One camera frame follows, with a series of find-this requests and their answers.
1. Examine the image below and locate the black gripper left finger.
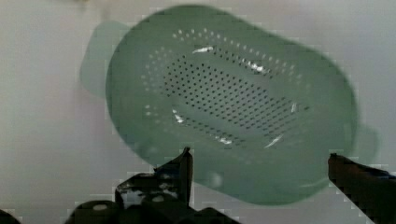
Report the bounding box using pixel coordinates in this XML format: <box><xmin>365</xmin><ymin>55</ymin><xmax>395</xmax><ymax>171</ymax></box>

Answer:
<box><xmin>115</xmin><ymin>147</ymin><xmax>193</xmax><ymax>209</ymax></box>

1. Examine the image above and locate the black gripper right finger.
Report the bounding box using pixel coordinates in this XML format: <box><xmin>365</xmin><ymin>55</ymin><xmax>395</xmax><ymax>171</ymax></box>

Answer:
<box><xmin>328</xmin><ymin>153</ymin><xmax>396</xmax><ymax>224</ymax></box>

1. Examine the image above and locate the green plastic strainer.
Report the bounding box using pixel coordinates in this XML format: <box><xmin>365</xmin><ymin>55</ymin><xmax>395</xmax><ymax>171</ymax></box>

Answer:
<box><xmin>80</xmin><ymin>5</ymin><xmax>378</xmax><ymax>205</ymax></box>

